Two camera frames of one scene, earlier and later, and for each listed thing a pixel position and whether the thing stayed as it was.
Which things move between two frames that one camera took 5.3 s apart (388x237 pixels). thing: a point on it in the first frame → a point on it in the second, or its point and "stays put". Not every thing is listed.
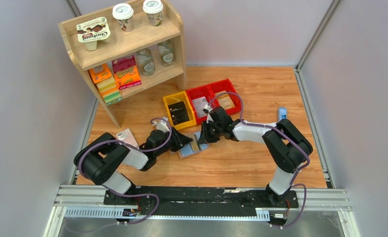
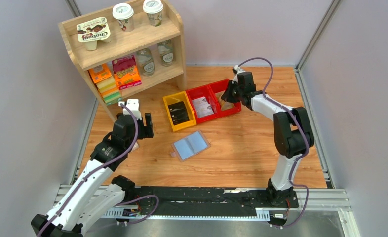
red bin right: x=221 y=86 stays put
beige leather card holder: x=192 y=147 stays put
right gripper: x=205 y=137 → x=226 y=96
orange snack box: x=100 y=73 stays put
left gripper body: x=167 y=147 → x=144 y=132
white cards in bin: x=199 y=104 stays put
